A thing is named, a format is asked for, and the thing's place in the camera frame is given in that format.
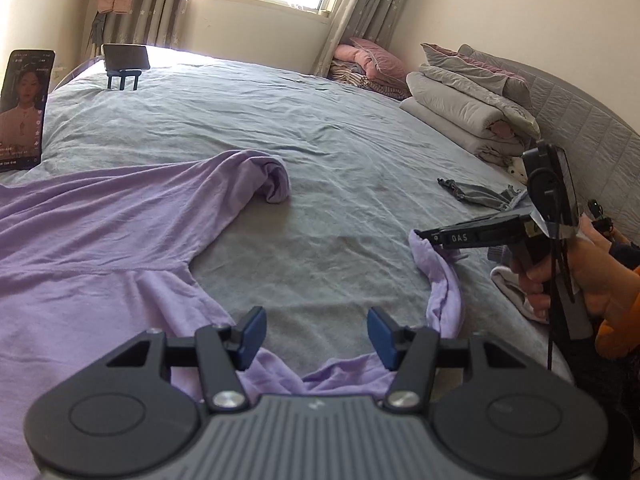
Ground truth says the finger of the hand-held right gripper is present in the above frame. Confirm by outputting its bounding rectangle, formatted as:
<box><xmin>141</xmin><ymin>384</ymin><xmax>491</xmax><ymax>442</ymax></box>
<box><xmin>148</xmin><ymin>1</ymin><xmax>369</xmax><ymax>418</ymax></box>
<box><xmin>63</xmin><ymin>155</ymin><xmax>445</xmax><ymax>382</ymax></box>
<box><xmin>414</xmin><ymin>212</ymin><xmax>526</xmax><ymax>252</ymax></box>

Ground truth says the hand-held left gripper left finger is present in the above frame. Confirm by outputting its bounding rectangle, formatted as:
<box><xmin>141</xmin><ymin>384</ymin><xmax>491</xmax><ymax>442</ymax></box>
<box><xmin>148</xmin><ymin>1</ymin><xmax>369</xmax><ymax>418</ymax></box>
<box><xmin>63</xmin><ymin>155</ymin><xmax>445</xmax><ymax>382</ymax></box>
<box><xmin>105</xmin><ymin>306</ymin><xmax>268</xmax><ymax>413</ymax></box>

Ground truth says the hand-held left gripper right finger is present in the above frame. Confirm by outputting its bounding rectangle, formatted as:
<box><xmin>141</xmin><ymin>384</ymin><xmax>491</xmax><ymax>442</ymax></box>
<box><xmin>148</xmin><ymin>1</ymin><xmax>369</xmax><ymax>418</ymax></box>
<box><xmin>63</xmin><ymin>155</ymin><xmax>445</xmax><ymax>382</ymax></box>
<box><xmin>367</xmin><ymin>307</ymin><xmax>531</xmax><ymax>413</ymax></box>

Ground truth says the purple long-sleeved shirt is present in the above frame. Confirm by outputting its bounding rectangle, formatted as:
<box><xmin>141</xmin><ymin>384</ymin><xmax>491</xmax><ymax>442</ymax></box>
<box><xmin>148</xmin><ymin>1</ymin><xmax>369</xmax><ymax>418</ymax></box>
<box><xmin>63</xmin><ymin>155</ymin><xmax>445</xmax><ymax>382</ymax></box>
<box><xmin>0</xmin><ymin>150</ymin><xmax>463</xmax><ymax>476</ymax></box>

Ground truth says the person's right forearm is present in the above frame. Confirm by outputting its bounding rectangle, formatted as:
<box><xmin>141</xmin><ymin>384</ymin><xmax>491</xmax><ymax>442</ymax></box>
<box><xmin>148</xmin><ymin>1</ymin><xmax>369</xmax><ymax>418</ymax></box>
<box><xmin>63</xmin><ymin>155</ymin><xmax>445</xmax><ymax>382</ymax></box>
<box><xmin>595</xmin><ymin>265</ymin><xmax>640</xmax><ymax>361</ymax></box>

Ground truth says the person's right hand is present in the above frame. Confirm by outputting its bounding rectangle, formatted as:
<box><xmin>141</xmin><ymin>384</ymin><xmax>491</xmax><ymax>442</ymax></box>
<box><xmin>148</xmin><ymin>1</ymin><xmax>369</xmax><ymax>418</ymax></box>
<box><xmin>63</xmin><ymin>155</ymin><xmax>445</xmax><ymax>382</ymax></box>
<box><xmin>509</xmin><ymin>215</ymin><xmax>640</xmax><ymax>322</ymax></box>

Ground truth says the white plush toy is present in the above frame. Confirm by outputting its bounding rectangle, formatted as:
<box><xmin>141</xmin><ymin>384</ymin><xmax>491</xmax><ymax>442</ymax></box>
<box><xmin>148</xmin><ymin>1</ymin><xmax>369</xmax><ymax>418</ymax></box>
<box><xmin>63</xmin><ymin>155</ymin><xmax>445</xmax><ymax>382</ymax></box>
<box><xmin>505</xmin><ymin>157</ymin><xmax>531</xmax><ymax>186</ymax></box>

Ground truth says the white pink-trimmed cloth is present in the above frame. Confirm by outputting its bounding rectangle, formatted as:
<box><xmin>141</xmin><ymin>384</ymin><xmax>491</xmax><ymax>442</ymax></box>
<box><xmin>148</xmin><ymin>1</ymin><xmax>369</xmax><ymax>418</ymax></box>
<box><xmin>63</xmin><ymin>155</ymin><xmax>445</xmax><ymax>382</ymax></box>
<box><xmin>490</xmin><ymin>265</ymin><xmax>551</xmax><ymax>323</ymax></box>

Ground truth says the grey quilted headboard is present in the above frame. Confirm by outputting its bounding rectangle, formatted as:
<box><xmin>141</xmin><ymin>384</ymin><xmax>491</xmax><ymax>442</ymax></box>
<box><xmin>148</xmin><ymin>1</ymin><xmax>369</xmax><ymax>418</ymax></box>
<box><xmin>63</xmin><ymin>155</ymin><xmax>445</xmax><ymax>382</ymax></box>
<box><xmin>457</xmin><ymin>44</ymin><xmax>640</xmax><ymax>241</ymax></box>

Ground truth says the beige folded quilt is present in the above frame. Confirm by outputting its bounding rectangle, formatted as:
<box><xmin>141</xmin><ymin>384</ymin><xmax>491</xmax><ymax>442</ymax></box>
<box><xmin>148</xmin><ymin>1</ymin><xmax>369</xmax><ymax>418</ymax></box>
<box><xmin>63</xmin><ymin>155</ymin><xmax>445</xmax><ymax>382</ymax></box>
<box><xmin>399</xmin><ymin>97</ymin><xmax>526</xmax><ymax>158</ymax></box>

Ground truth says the grey folded quilt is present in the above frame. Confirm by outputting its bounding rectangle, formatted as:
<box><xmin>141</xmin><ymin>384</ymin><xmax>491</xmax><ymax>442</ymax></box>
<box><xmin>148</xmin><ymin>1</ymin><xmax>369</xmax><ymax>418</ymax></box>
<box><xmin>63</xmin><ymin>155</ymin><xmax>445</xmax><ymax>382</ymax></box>
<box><xmin>406</xmin><ymin>64</ymin><xmax>542</xmax><ymax>140</ymax></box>

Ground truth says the grey bed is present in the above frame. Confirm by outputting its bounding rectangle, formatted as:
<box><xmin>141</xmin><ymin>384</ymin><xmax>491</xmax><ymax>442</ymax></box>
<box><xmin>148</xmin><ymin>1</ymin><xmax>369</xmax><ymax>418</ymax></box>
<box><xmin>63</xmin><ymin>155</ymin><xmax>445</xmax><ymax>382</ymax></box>
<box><xmin>0</xmin><ymin>45</ymin><xmax>576</xmax><ymax>480</ymax></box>

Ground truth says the grey mauve-trimmed quilt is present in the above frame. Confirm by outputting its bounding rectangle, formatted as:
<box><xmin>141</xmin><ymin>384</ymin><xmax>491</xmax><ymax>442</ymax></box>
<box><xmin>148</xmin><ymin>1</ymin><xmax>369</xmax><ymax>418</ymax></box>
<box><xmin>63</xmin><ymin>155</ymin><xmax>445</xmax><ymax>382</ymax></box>
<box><xmin>421</xmin><ymin>42</ymin><xmax>533</xmax><ymax>111</ymax></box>

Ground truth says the striped folded blanket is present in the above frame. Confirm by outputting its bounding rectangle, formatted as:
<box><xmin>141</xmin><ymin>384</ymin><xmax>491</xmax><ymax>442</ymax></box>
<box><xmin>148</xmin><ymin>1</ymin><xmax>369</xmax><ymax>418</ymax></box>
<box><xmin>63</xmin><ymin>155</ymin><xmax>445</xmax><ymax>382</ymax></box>
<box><xmin>327</xmin><ymin>60</ymin><xmax>413</xmax><ymax>101</ymax></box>

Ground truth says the pink folded quilt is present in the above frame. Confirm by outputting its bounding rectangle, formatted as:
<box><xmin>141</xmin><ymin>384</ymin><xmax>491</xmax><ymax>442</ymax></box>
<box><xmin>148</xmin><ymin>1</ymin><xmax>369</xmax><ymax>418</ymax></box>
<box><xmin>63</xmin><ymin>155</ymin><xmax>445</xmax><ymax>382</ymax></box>
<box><xmin>332</xmin><ymin>44</ymin><xmax>373</xmax><ymax>76</ymax></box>

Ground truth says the grey star-patterned curtain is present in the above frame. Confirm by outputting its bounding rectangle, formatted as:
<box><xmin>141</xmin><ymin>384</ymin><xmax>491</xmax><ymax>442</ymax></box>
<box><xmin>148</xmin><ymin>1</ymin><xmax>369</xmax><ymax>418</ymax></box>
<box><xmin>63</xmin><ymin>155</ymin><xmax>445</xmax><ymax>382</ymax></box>
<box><xmin>102</xmin><ymin>0</ymin><xmax>198</xmax><ymax>48</ymax></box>
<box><xmin>310</xmin><ymin>0</ymin><xmax>426</xmax><ymax>78</ymax></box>

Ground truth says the blue legged phone stand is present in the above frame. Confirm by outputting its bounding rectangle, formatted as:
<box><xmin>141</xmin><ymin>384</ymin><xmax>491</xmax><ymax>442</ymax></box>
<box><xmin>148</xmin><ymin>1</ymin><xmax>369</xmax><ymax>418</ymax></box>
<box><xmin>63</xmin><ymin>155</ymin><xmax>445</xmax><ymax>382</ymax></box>
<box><xmin>106</xmin><ymin>69</ymin><xmax>141</xmax><ymax>92</ymax></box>

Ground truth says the black smartphone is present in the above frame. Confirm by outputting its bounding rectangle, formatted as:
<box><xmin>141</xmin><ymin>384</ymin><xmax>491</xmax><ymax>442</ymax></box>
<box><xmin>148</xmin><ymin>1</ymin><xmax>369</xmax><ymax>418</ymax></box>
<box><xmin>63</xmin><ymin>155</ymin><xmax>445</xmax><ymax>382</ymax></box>
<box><xmin>101</xmin><ymin>44</ymin><xmax>151</xmax><ymax>72</ymax></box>
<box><xmin>0</xmin><ymin>49</ymin><xmax>56</xmax><ymax>173</ymax></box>

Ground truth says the dark grey hanging cloth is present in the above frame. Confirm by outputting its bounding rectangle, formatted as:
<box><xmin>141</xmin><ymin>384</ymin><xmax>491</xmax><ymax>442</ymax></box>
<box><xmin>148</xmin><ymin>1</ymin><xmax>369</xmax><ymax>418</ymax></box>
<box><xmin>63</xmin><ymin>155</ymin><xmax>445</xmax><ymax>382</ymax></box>
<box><xmin>90</xmin><ymin>12</ymin><xmax>106</xmax><ymax>51</ymax></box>

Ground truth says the grey drawstring pouch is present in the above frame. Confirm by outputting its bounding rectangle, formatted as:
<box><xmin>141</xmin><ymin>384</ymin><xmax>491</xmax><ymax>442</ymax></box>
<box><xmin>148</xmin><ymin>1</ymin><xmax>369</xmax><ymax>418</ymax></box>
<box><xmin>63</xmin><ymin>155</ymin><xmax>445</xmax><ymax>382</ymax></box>
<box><xmin>437</xmin><ymin>177</ymin><xmax>531</xmax><ymax>211</ymax></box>

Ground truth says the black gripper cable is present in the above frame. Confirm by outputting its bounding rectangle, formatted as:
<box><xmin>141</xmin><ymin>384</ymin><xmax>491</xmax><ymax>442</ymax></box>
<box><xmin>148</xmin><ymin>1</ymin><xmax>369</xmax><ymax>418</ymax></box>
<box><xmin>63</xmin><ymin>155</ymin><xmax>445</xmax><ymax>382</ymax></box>
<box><xmin>527</xmin><ymin>167</ymin><xmax>576</xmax><ymax>373</ymax></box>

